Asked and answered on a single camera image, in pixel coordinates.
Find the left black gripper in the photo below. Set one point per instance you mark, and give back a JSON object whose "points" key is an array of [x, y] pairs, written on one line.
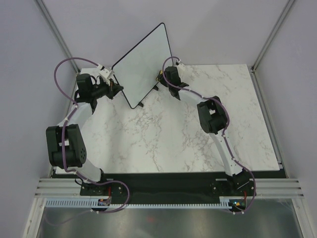
{"points": [[110, 89]]}

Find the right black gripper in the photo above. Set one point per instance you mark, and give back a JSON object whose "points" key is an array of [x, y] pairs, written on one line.
{"points": [[163, 83]]}

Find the yellow black whiteboard eraser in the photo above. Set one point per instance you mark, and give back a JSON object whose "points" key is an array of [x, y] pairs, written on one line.
{"points": [[159, 76]]}

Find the white whiteboard black frame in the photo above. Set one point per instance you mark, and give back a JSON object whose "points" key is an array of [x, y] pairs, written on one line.
{"points": [[137, 70]]}

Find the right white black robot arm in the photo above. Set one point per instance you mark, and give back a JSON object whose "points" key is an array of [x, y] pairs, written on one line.
{"points": [[214, 121]]}

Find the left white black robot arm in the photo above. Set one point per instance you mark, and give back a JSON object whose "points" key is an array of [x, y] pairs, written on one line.
{"points": [[66, 147]]}

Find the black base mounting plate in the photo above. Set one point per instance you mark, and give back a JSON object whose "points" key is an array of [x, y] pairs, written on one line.
{"points": [[166, 188]]}

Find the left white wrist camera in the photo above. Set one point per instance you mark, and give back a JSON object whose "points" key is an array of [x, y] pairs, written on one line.
{"points": [[105, 72]]}

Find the left aluminium corner post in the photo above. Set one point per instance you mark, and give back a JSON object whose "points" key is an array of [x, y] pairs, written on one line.
{"points": [[53, 27]]}

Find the aluminium corner post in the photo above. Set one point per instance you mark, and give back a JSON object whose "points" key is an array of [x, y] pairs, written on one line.
{"points": [[53, 27], [273, 33]]}

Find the aluminium rail frame front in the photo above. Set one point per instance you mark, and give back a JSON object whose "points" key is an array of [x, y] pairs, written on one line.
{"points": [[266, 188]]}

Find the right aluminium corner post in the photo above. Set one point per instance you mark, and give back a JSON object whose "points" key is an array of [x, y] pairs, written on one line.
{"points": [[273, 33]]}

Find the white slotted cable duct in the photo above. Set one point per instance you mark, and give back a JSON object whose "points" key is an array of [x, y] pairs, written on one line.
{"points": [[103, 202]]}

